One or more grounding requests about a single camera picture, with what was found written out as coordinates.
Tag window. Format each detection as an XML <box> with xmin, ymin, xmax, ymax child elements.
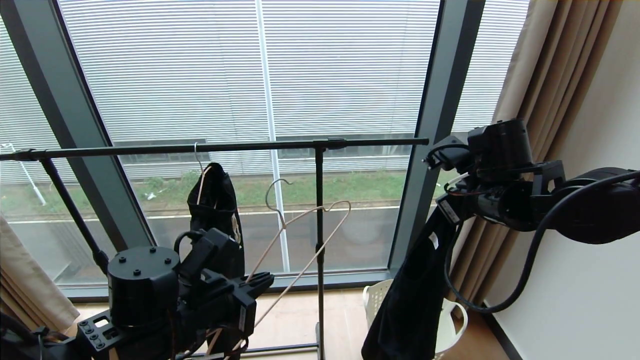
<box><xmin>0</xmin><ymin>0</ymin><xmax>531</xmax><ymax>302</ymax></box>

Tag beige curtain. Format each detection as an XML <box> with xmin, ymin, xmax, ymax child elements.
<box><xmin>446</xmin><ymin>0</ymin><xmax>624</xmax><ymax>307</ymax></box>
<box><xmin>0</xmin><ymin>214</ymin><xmax>81</xmax><ymax>334</ymax></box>

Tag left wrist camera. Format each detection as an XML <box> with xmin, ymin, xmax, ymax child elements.
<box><xmin>173</xmin><ymin>228</ymin><xmax>241</xmax><ymax>287</ymax></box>

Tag black shorts with white cords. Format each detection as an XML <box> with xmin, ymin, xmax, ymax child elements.
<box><xmin>186</xmin><ymin>162</ymin><xmax>246</xmax><ymax>353</ymax></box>

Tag white laundry basket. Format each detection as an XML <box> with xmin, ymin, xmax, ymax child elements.
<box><xmin>362</xmin><ymin>278</ymin><xmax>470</xmax><ymax>360</ymax></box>

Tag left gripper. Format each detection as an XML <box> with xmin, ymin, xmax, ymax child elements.
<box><xmin>181</xmin><ymin>271</ymin><xmax>275</xmax><ymax>343</ymax></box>

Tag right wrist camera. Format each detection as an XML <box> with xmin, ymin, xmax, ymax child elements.
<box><xmin>422</xmin><ymin>142</ymin><xmax>474</xmax><ymax>177</ymax></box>

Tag black garment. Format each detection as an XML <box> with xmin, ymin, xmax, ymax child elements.
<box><xmin>360</xmin><ymin>206</ymin><xmax>464</xmax><ymax>360</ymax></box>

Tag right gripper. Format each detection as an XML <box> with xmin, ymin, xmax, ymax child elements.
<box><xmin>434</xmin><ymin>179</ymin><xmax>540</xmax><ymax>234</ymax></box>

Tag pink clothes hanger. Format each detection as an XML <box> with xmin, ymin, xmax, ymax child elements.
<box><xmin>193</xmin><ymin>142</ymin><xmax>214</xmax><ymax>207</ymax></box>
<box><xmin>204</xmin><ymin>178</ymin><xmax>353</xmax><ymax>360</ymax></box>

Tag black clothes rack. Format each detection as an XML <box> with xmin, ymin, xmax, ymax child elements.
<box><xmin>0</xmin><ymin>137</ymin><xmax>431</xmax><ymax>360</ymax></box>

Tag black cable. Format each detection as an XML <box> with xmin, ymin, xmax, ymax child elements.
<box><xmin>443</xmin><ymin>169</ymin><xmax>640</xmax><ymax>315</ymax></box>

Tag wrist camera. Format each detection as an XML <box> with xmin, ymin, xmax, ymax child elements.
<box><xmin>173</xmin><ymin>228</ymin><xmax>241</xmax><ymax>287</ymax></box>
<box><xmin>422</xmin><ymin>142</ymin><xmax>474</xmax><ymax>177</ymax></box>

